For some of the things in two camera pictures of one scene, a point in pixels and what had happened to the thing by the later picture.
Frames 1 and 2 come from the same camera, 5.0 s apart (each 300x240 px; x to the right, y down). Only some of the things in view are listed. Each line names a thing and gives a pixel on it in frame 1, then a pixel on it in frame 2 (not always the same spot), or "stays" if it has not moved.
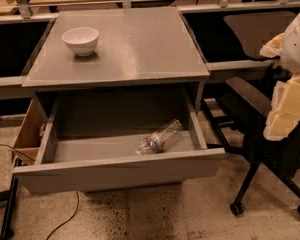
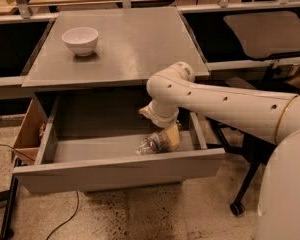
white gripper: [298, 47] → [160, 118]
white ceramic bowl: [82, 40] stays
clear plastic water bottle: [154, 143] stays
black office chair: [243, 128] stays
